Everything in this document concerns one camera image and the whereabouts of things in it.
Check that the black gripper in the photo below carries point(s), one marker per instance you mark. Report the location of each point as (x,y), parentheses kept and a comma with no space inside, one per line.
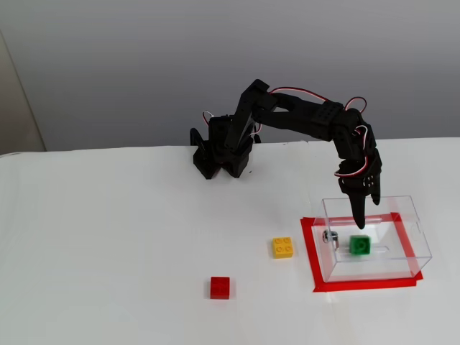
(356,190)

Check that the silver box lock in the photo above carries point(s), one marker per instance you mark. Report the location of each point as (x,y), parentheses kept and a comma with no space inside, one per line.
(330,238)

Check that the yellow lego brick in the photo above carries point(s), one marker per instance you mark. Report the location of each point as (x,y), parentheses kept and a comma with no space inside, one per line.
(283,248)

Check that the red tape square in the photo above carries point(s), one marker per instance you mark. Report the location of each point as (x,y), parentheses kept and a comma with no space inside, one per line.
(308,248)

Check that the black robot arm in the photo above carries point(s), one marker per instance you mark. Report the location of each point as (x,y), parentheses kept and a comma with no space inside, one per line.
(298,115)

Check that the transparent plastic box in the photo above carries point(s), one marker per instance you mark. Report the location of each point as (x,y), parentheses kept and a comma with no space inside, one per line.
(373,266)

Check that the beige board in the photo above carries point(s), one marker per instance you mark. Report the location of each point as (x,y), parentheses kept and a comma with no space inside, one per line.
(16,118)

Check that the green lego brick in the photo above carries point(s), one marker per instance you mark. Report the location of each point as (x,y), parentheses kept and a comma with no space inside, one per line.
(359,245)

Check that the red lego brick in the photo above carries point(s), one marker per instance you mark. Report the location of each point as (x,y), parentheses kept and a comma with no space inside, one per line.
(220,288)

